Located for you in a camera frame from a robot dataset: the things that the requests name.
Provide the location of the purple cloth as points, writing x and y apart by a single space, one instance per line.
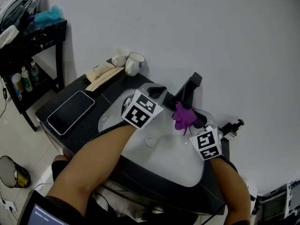
184 116

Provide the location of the white cup with blue print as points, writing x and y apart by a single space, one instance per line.
133 63

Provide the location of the black sink faucet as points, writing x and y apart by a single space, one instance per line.
187 90

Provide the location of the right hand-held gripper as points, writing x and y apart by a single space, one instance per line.
207 143

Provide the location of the black marbled shelf table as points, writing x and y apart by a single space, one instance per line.
35 39

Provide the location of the black vanity cabinet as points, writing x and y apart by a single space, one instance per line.
77 137

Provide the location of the white cloth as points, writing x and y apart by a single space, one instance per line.
8 35

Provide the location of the person's left forearm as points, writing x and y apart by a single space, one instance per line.
98 158

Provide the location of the white appliance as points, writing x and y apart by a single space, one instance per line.
16 3

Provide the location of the plain white cup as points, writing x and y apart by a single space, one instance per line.
119 56

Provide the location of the black mesh waste bin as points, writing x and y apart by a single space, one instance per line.
11 172

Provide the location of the black soap dispenser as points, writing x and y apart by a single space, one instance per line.
232 129

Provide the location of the metal sink drain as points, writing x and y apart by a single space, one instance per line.
150 141

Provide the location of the yellow jar with white lid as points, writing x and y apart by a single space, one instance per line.
17 82

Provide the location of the white sink basin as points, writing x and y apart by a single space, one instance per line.
164 158

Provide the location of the black smartphone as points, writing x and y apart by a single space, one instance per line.
70 112

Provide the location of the teal crumpled cloth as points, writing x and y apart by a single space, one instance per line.
48 14

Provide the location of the white power strip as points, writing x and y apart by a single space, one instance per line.
8 205

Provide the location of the dark laptop screen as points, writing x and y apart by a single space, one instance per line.
42 213

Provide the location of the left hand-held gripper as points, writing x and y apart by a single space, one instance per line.
138 112

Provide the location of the person's right forearm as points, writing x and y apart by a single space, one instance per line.
230 191

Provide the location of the green label plastic bottle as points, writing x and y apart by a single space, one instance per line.
26 80
35 72

